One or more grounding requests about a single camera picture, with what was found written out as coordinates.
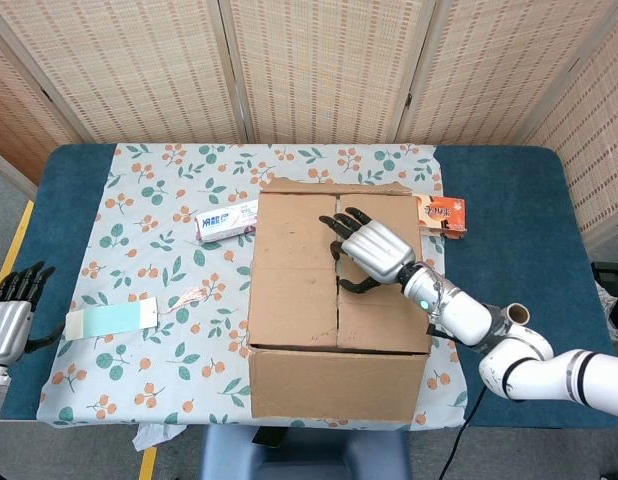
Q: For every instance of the black flat device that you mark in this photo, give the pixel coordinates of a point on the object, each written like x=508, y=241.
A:
x=270, y=438

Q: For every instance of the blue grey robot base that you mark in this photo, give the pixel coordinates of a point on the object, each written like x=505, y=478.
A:
x=304, y=457

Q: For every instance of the crumpled white plastic bag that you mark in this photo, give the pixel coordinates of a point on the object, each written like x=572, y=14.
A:
x=616, y=315

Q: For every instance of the teal white tasselled bookmark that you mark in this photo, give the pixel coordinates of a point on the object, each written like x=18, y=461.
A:
x=109, y=320

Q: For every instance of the orange printed carton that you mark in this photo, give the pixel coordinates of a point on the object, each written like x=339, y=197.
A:
x=444, y=215

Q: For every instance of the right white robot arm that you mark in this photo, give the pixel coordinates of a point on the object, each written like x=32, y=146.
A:
x=464, y=315

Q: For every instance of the cardboard box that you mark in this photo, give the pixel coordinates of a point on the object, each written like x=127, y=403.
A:
x=299, y=300

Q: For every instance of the white toothpaste box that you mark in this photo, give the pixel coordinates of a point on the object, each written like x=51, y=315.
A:
x=224, y=222

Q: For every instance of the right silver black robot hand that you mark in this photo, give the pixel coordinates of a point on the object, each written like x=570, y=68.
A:
x=379, y=250

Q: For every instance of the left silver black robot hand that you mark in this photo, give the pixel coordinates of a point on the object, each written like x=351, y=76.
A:
x=9, y=325

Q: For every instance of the dark green plastic bin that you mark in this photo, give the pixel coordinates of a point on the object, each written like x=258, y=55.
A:
x=611, y=272

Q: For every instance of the cardboard tube roll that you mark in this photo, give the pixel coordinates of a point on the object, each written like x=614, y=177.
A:
x=519, y=314

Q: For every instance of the woven folding screen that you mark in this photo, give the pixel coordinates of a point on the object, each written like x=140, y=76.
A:
x=314, y=65

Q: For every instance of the crumpled white paper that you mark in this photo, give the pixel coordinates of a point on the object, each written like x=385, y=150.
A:
x=154, y=435

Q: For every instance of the yellow floor tape strip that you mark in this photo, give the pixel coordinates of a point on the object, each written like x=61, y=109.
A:
x=148, y=465
x=14, y=245

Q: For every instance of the floral print tablecloth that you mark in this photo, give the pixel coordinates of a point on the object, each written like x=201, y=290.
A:
x=139, y=240

